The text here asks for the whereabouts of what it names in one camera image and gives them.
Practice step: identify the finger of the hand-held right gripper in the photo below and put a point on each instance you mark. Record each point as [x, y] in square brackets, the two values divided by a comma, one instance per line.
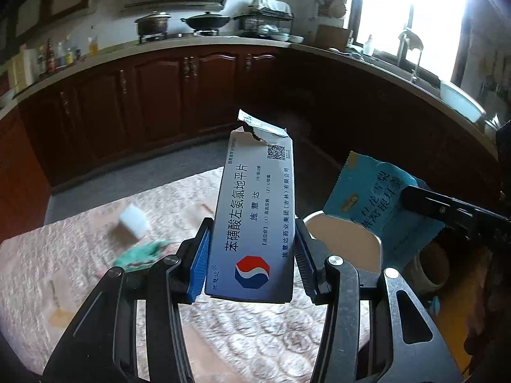
[447, 209]

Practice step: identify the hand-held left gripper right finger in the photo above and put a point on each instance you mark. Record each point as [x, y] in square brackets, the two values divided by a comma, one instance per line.
[305, 259]

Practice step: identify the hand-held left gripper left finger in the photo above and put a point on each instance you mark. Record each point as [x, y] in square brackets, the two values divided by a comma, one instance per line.
[199, 263]

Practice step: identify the beige round waste bin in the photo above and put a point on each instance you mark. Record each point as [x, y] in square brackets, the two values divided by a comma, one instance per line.
[343, 243]

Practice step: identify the white and blue medicine box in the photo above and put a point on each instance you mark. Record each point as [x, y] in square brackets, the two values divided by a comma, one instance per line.
[255, 215]

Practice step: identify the blue snack packet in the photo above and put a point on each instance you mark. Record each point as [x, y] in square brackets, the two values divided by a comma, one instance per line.
[371, 199]

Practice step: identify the beige round container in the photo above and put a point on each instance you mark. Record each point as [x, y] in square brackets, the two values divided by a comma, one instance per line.
[431, 267]

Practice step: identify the green cloth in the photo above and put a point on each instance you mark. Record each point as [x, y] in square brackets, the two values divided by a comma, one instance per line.
[139, 253]

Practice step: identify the white foam block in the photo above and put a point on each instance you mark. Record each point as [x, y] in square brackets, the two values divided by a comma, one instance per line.
[133, 217]

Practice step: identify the white wash basin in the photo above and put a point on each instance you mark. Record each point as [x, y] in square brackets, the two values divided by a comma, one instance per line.
[461, 101]

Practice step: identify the white embossed tablecloth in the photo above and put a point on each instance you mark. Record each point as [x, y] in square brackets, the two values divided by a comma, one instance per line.
[80, 287]

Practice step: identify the metal faucet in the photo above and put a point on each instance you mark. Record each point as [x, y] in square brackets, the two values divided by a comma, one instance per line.
[413, 48]

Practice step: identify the brown wooden kitchen cabinets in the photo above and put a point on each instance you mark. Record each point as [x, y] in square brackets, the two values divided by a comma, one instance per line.
[159, 95]

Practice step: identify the white plastic bottle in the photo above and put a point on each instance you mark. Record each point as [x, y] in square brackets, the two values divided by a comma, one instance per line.
[369, 46]

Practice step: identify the wooden cutting board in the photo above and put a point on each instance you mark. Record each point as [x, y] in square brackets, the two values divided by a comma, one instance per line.
[333, 38]

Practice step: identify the bright window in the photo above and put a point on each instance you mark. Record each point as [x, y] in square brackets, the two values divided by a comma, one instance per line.
[411, 4]

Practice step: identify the white bowl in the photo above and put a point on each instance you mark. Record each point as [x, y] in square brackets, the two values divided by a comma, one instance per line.
[296, 39]

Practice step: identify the gas stove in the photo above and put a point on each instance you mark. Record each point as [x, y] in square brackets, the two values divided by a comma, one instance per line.
[175, 36]

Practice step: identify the yellow oil bottle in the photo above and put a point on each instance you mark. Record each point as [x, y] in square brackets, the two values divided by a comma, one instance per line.
[93, 47]

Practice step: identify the metal cooking pot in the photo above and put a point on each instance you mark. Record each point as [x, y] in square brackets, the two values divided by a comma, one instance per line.
[152, 26]

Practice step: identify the black wok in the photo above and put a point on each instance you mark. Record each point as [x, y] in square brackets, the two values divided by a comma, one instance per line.
[205, 20]

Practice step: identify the clear condiment bottle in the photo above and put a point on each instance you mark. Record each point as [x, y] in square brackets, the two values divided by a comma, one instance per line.
[70, 52]
[61, 56]

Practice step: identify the dark sauce bottle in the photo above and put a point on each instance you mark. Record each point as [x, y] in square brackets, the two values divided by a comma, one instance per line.
[51, 58]

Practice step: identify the yellowish carton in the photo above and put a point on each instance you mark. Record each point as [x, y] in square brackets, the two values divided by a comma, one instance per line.
[22, 72]

